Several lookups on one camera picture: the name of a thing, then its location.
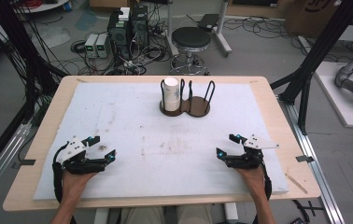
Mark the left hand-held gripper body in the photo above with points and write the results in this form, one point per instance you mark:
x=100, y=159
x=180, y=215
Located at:
x=72, y=151

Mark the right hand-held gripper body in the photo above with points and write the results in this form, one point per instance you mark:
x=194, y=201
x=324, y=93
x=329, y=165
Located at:
x=249, y=160

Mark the person's right hand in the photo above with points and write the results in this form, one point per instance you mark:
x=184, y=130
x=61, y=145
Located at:
x=254, y=180

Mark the person's left hand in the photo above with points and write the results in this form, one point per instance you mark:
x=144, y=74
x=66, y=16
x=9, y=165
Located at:
x=73, y=183

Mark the black tape piece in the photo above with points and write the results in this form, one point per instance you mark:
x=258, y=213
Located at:
x=304, y=158
x=25, y=162

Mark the thin wooden stick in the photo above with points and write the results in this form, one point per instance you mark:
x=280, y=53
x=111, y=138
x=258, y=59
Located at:
x=296, y=183

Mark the white foam mat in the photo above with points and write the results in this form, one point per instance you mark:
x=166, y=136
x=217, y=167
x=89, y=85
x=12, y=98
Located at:
x=165, y=149

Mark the white paper cup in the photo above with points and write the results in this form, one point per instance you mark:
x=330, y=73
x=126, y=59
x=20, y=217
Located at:
x=171, y=93

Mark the person's legs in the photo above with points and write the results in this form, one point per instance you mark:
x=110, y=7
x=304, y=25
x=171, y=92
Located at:
x=165, y=215

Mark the grey power supply unit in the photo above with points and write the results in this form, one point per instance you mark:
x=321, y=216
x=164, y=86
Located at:
x=103, y=46
x=91, y=45

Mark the white platform board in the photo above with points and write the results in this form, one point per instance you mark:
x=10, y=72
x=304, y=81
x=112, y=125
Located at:
x=336, y=99

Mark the black computer tower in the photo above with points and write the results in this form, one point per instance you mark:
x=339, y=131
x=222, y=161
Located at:
x=118, y=37
x=139, y=28

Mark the black round stool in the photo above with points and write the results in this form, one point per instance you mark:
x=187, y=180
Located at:
x=191, y=39

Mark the black flat device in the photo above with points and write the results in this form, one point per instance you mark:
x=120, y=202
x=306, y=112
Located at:
x=208, y=21

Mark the small white box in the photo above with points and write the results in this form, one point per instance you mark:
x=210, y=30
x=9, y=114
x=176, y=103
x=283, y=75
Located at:
x=124, y=14

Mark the brown cardboard box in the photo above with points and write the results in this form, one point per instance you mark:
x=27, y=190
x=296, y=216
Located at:
x=311, y=15

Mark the aluminium rail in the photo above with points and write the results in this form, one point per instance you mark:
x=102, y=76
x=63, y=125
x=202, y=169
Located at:
x=0, y=165
x=314, y=168

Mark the black metal frame strut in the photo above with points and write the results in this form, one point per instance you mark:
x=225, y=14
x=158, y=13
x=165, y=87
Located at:
x=317, y=53

